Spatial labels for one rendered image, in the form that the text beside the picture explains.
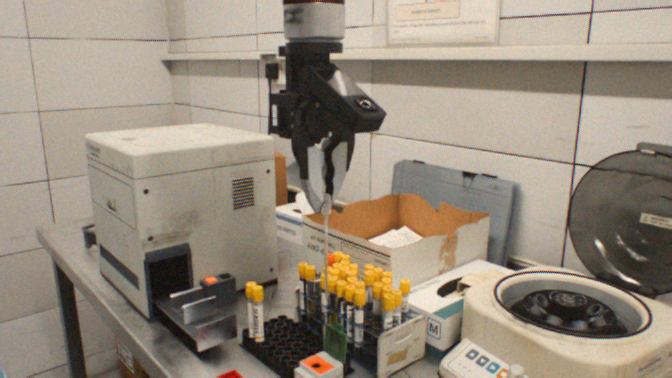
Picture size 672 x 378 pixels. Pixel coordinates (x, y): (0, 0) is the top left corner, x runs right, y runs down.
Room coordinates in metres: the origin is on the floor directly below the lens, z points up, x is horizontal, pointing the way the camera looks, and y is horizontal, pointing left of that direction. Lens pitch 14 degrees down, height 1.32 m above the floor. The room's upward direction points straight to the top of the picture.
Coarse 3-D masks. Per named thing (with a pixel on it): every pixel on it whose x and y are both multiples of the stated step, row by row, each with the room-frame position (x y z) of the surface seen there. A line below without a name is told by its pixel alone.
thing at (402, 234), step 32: (320, 224) 0.98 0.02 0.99; (352, 224) 1.03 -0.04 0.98; (384, 224) 1.09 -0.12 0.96; (416, 224) 1.09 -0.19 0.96; (448, 224) 1.02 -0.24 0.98; (480, 224) 0.93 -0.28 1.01; (320, 256) 0.90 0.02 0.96; (352, 256) 0.84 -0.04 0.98; (384, 256) 0.78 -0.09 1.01; (416, 256) 0.80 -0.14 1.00; (448, 256) 0.87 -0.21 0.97; (480, 256) 0.93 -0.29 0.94
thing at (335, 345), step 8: (328, 328) 0.59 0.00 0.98; (336, 328) 0.58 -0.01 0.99; (328, 336) 0.59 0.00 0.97; (336, 336) 0.57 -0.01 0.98; (344, 336) 0.56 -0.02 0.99; (328, 344) 0.58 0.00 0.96; (336, 344) 0.57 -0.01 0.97; (344, 344) 0.56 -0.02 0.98; (328, 352) 0.58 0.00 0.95; (336, 352) 0.57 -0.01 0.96; (344, 352) 0.56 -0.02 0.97; (344, 360) 0.56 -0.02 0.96
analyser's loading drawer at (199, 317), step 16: (176, 288) 0.85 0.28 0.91; (160, 304) 0.79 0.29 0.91; (176, 304) 0.76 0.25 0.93; (192, 304) 0.73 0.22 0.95; (208, 304) 0.75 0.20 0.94; (176, 320) 0.73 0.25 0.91; (192, 320) 0.73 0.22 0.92; (208, 320) 0.73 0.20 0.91; (224, 320) 0.70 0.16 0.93; (192, 336) 0.69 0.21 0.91; (208, 336) 0.69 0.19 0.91; (224, 336) 0.70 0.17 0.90
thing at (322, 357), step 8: (320, 352) 0.58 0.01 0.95; (304, 360) 0.57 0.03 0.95; (312, 360) 0.57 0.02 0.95; (320, 360) 0.57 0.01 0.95; (328, 360) 0.57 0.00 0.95; (336, 360) 0.57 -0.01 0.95; (296, 368) 0.56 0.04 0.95; (304, 368) 0.56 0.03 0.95; (312, 368) 0.55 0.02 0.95; (320, 368) 0.55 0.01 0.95; (328, 368) 0.55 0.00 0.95; (336, 368) 0.55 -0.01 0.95; (296, 376) 0.55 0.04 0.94; (304, 376) 0.54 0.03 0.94; (312, 376) 0.54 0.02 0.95; (320, 376) 0.53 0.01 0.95; (328, 376) 0.54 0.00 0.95; (336, 376) 0.55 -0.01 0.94
